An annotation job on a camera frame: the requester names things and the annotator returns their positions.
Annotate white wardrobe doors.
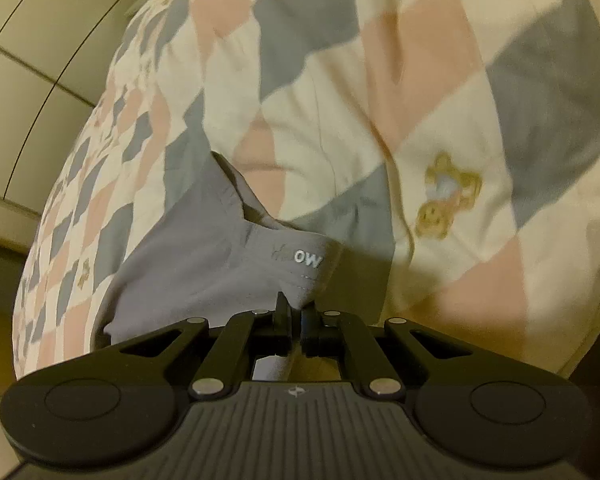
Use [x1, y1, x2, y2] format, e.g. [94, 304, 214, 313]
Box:
[0, 0, 150, 212]

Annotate grey fleece garment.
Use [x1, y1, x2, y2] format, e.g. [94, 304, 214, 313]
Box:
[101, 150, 344, 380]

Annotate checkered pink grey quilt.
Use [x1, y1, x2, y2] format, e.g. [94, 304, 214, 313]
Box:
[12, 0, 600, 377]

